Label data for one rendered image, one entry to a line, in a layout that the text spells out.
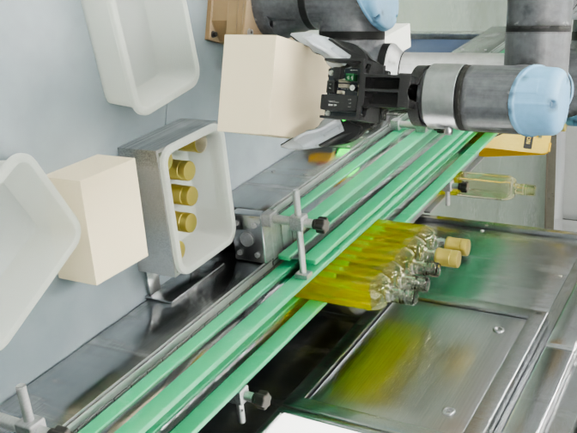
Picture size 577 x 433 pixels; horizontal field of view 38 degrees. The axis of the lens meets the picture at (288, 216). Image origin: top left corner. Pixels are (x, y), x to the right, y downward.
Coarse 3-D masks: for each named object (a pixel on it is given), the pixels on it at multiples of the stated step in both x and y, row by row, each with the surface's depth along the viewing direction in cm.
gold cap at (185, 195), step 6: (174, 186) 142; (180, 186) 142; (186, 186) 142; (192, 186) 142; (174, 192) 142; (180, 192) 141; (186, 192) 141; (192, 192) 142; (174, 198) 142; (180, 198) 141; (186, 198) 141; (192, 198) 142; (186, 204) 142; (192, 204) 142
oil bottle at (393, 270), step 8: (344, 256) 161; (352, 256) 160; (360, 256) 160; (336, 264) 158; (344, 264) 158; (352, 264) 157; (360, 264) 157; (368, 264) 157; (376, 264) 156; (384, 264) 156; (392, 264) 156; (384, 272) 154; (392, 272) 154; (400, 272) 155; (392, 280) 153
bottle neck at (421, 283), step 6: (402, 276) 154; (408, 276) 154; (414, 276) 153; (420, 276) 153; (402, 282) 154; (408, 282) 153; (414, 282) 153; (420, 282) 152; (426, 282) 154; (408, 288) 154; (414, 288) 153; (420, 288) 152; (426, 288) 154
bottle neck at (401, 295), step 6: (390, 288) 150; (396, 288) 149; (402, 288) 149; (390, 294) 149; (396, 294) 149; (402, 294) 148; (408, 294) 148; (414, 294) 147; (390, 300) 150; (396, 300) 149; (402, 300) 148; (408, 300) 147; (414, 300) 149
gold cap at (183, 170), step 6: (174, 162) 141; (180, 162) 140; (186, 162) 140; (192, 162) 141; (174, 168) 140; (180, 168) 139; (186, 168) 140; (192, 168) 141; (174, 174) 140; (180, 174) 140; (186, 174) 140; (192, 174) 141; (186, 180) 141
